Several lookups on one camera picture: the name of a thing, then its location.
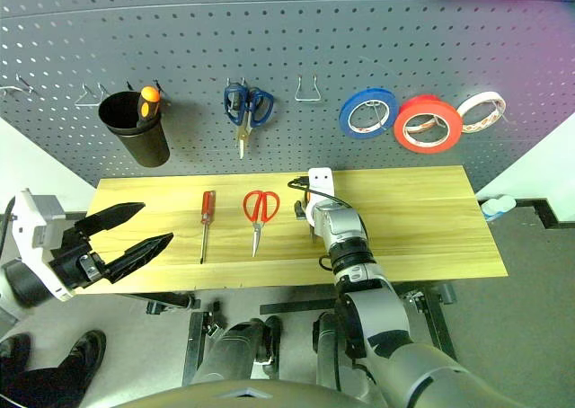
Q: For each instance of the red tape roll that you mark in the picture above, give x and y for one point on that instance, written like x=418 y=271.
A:
x=402 y=135

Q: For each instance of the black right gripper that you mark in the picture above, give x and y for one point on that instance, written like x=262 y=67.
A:
x=299 y=210

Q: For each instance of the black cup holder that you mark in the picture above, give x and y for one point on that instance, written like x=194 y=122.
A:
x=148 y=149

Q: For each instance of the dark grey rounded leg shell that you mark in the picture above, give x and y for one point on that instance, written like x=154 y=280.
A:
x=240 y=349
x=328 y=349

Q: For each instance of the black metal table frame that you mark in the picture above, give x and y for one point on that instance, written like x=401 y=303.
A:
x=195 y=349

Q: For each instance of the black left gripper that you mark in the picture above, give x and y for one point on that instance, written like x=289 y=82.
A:
x=74 y=264

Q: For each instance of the orange black pliers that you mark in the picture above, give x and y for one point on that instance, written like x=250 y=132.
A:
x=308 y=197

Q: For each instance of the silver double peg hook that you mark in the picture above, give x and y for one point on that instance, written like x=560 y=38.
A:
x=242 y=82

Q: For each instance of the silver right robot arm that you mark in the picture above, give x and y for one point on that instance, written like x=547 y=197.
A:
x=382 y=309

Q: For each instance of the black shoe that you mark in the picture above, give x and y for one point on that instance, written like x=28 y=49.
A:
x=13 y=352
x=87 y=349

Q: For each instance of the white tape roll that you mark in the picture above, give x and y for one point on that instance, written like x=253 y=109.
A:
x=476 y=98

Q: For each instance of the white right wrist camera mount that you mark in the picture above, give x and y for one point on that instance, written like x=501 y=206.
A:
x=320 y=183

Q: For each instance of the blue tape roll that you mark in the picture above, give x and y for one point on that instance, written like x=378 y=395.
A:
x=346 y=121

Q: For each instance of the grey perforated pegboard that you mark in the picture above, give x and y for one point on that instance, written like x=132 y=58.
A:
x=287 y=44

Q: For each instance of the grey robot torso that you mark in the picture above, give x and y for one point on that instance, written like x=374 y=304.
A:
x=251 y=394

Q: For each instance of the orange black screwdriver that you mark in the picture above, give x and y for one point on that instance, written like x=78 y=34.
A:
x=148 y=99

